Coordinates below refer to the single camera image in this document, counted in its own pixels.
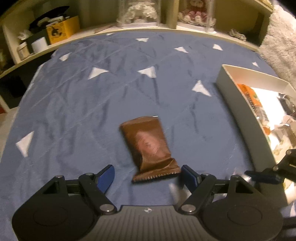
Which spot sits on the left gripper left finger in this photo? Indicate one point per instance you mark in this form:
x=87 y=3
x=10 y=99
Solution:
x=65 y=209

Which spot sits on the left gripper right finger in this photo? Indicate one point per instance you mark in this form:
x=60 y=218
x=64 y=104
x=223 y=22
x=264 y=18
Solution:
x=229 y=209

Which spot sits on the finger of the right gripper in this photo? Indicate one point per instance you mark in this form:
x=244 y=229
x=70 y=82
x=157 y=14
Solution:
x=268 y=175

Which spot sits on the brown chocolate snack packet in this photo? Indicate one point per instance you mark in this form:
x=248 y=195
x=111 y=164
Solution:
x=146 y=141

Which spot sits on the dark cake packet near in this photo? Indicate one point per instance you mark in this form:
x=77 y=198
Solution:
x=286 y=130

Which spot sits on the dark cake packet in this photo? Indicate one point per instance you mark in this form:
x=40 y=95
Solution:
x=288 y=104
x=286 y=130

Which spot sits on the white shallow cardboard box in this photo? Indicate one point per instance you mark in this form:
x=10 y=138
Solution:
x=260 y=145

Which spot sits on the dark cake packet far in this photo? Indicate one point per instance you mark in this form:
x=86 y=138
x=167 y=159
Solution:
x=288 y=104

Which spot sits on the orange snack packet far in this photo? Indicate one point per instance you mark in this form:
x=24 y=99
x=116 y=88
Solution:
x=255 y=103

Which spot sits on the white fluffy pillow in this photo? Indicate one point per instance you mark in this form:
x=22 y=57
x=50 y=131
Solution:
x=278 y=46

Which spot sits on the small grey trinket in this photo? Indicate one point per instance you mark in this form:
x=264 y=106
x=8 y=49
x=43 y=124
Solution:
x=234 y=33

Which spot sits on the white cylinder cup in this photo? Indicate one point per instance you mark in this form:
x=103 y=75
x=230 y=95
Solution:
x=39 y=45

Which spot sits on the pink doll display case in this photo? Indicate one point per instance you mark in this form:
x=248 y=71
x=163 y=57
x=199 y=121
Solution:
x=197 y=15

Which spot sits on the yellow cardboard box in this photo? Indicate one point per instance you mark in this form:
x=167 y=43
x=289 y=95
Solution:
x=63 y=30

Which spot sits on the wooden bedside shelf unit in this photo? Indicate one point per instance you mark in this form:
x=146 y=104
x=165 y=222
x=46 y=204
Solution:
x=250 y=18

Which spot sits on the white rabbit doll display case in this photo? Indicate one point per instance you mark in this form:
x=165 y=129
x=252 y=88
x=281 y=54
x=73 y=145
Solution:
x=139 y=14

